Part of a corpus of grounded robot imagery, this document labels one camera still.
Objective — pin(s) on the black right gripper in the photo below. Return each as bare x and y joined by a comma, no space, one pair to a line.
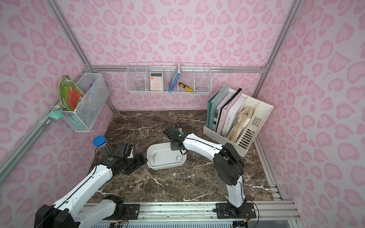
172,132

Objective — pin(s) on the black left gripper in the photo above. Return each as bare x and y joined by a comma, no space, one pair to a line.
133,163

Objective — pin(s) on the white plastic storage box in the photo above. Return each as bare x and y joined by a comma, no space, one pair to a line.
165,158

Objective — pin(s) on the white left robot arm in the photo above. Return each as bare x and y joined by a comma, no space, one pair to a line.
67,211

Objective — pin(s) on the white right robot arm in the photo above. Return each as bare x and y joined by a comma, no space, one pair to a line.
228,164

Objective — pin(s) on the blue lidded metal can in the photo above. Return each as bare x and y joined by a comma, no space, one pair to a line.
101,143

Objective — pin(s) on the green folder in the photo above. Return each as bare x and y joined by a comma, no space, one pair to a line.
212,105

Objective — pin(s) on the yellow utility knife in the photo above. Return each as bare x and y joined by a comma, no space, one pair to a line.
185,87

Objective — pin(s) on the blue book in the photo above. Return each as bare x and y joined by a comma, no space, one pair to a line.
175,76

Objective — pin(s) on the pink white binder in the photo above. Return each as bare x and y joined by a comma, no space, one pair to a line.
233,111

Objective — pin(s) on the clear tape roll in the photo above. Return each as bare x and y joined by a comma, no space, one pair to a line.
140,86

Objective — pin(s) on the white calculator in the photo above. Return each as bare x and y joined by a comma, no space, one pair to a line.
156,81

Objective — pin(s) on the beige desktop file organizer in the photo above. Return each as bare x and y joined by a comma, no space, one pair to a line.
261,113

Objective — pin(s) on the beige paper stack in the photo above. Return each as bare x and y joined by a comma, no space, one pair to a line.
240,124

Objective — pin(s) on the black binder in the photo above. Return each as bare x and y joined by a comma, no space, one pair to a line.
222,110

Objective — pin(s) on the green red snack bag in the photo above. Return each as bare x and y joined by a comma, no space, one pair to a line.
70,94

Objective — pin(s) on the white mesh wall basket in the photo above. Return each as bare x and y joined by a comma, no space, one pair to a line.
83,118

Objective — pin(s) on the white wire wall shelf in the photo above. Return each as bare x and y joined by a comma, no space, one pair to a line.
196,76

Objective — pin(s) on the mint green wall hook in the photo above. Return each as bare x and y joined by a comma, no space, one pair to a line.
57,115

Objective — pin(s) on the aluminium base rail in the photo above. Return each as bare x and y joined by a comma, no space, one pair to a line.
204,211

